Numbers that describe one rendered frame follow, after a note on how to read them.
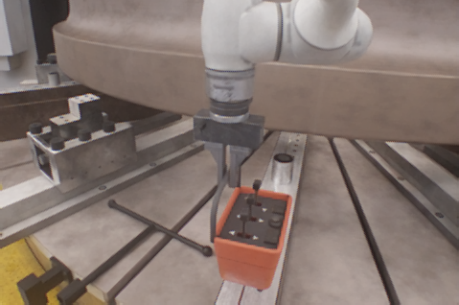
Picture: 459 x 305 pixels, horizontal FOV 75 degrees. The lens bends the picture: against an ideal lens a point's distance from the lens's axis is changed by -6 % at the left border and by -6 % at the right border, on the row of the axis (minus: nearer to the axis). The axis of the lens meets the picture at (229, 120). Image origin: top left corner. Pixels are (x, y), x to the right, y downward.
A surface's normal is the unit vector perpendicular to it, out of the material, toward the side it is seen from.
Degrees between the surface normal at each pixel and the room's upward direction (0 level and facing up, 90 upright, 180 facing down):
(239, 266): 97
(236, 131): 90
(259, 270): 97
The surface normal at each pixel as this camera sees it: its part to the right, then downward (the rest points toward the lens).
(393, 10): -0.14, 0.36
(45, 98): 0.48, 0.33
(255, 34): 0.10, 0.35
